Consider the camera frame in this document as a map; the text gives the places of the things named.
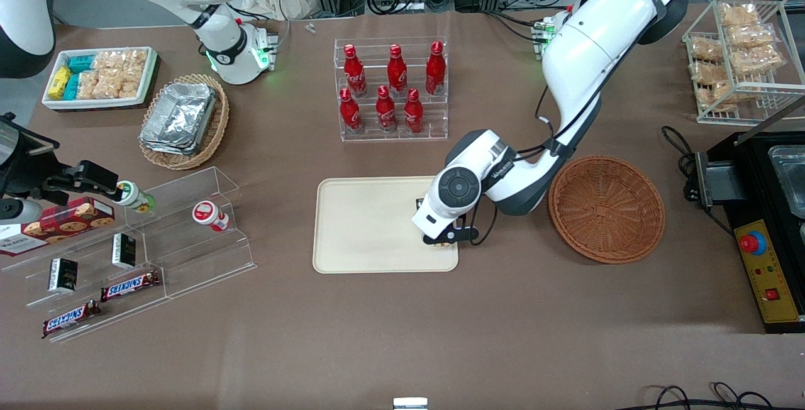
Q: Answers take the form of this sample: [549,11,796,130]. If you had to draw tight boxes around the white rectangular snack tray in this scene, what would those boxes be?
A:
[42,46,157,111]

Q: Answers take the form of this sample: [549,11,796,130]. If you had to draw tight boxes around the oval light wicker basket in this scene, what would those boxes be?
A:
[138,73,230,171]

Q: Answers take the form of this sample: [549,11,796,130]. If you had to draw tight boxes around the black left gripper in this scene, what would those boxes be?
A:
[414,197,480,248]

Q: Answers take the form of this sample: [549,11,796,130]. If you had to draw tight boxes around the black floor cable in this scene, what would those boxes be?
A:
[629,381,805,410]

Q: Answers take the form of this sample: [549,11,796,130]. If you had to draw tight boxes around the yellow snack pack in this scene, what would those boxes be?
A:
[48,66,72,101]

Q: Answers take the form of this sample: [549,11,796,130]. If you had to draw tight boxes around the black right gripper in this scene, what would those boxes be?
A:
[0,114,125,204]

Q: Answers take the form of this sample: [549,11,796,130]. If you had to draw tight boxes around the red chocolate cookie box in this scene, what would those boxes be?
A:
[0,196,116,257]

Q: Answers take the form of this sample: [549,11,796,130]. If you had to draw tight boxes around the black countertop appliance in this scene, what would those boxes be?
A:
[704,130,805,335]

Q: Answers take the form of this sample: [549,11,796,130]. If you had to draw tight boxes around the small black white box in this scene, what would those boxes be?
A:
[111,232,137,270]
[48,257,79,294]

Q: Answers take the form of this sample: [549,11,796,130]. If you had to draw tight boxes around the brown snickers bar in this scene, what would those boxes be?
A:
[100,269,162,303]
[42,299,102,340]

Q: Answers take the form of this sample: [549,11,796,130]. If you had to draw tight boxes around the red cola bottle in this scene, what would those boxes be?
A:
[425,41,447,96]
[339,87,364,135]
[403,88,425,135]
[387,44,408,97]
[343,44,368,98]
[375,86,398,133]

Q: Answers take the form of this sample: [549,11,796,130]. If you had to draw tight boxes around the clear acrylic stepped shelf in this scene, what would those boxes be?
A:
[0,166,257,343]

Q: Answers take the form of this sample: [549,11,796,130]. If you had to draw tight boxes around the red emergency stop button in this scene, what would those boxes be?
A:
[740,231,767,257]

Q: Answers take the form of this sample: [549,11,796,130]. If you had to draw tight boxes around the grey metal bar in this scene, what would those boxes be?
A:
[733,97,805,147]

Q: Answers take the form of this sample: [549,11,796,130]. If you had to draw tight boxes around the yellow control panel box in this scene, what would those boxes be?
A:
[733,218,805,325]

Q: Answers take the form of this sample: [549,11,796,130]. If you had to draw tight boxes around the white wire rack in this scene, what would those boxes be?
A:
[682,0,805,125]

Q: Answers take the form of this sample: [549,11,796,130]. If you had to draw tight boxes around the red capped yogurt bottle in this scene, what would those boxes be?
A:
[192,200,231,233]

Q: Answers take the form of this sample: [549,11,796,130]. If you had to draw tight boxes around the clear acrylic bottle rack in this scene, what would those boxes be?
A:
[333,36,450,143]

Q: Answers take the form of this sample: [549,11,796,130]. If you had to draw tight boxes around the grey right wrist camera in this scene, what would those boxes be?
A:
[0,199,44,223]

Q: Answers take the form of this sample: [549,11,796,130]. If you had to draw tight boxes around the fried snack bag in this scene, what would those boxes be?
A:
[689,37,725,63]
[689,61,731,84]
[694,81,740,113]
[732,45,786,77]
[719,1,760,28]
[726,23,776,50]

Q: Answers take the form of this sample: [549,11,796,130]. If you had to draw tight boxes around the stacked aluminium foil trays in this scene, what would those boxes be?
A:
[139,82,218,157]

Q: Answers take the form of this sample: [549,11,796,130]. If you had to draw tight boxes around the beige plastic tray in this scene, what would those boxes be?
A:
[313,175,460,274]

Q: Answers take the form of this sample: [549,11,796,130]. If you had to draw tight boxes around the green capped yogurt bottle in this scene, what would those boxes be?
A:
[116,180,156,214]

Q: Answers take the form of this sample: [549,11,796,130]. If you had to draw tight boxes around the metal pan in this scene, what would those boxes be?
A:
[768,144,805,219]

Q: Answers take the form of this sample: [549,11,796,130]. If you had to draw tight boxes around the black cable by appliance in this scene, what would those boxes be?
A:
[661,125,735,238]

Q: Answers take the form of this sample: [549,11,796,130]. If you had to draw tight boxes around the round brown wicker basket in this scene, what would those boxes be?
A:
[548,155,667,265]

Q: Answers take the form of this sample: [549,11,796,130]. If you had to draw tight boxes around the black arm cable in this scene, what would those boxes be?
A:
[469,0,686,247]

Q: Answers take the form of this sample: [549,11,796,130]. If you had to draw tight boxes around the clear rice cracker bag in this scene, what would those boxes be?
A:
[122,49,149,75]
[92,51,126,72]
[76,70,100,101]
[119,70,145,99]
[94,69,124,100]

